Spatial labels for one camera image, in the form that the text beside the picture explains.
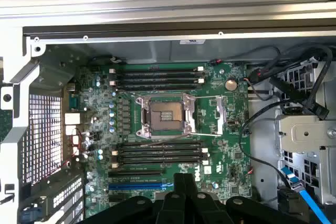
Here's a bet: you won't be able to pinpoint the black RAM slot white latches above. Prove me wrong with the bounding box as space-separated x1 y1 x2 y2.
111 147 209 156
111 159 210 169
109 66 206 75
109 77 206 87

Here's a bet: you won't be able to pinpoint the silver chipset heat sink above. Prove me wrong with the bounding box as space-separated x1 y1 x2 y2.
154 191 220 205

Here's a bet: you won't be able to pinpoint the blue expansion slot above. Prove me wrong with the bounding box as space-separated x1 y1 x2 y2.
108 181 176 191

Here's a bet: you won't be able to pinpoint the long black expansion slot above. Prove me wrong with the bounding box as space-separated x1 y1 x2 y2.
108 169 163 179

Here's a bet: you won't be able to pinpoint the thin locking lever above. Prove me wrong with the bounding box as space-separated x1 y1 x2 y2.
156 132 196 145

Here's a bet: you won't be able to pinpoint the green motherboard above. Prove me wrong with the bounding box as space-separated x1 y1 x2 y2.
75 62 249 221

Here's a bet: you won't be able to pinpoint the black disk power plug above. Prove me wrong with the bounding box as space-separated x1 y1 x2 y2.
277 186 301 212

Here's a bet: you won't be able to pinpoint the CPU socket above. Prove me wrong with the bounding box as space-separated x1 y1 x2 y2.
135 94 196 140

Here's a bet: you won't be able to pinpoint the silver coin battery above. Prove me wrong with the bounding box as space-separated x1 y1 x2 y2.
225 78 238 91

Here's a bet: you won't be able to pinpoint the grey open PC case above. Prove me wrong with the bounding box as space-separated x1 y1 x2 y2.
0 22 336 224

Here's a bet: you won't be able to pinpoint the green graphics card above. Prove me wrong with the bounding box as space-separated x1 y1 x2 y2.
0 107 13 143

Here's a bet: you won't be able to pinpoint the thin black looped wire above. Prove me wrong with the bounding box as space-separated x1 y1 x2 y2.
239 100 284 183

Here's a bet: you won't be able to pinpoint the blue data wire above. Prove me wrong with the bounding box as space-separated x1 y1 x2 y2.
280 166 333 224

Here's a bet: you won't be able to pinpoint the silver disk bay with bracket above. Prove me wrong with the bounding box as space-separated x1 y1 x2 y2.
278 61 336 209

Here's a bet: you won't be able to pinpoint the thin black wire red plug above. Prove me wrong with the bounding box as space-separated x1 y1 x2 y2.
209 45 283 65

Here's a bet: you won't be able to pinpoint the thick black drive cable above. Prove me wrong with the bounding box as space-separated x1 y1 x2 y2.
249 44 334 122

